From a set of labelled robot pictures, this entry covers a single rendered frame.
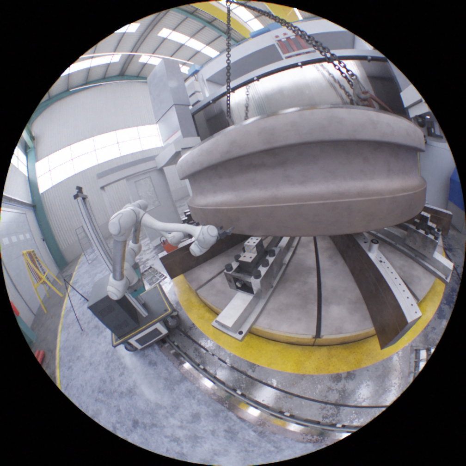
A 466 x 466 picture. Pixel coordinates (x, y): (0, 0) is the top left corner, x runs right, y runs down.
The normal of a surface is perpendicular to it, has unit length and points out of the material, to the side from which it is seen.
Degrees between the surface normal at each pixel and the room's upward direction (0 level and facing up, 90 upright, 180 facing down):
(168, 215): 90
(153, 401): 0
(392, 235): 72
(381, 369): 0
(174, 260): 90
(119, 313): 90
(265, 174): 90
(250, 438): 0
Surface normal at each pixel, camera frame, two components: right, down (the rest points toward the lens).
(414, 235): -0.95, 0.29
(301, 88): -0.56, 0.47
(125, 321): 0.62, 0.16
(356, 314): -0.25, -0.88
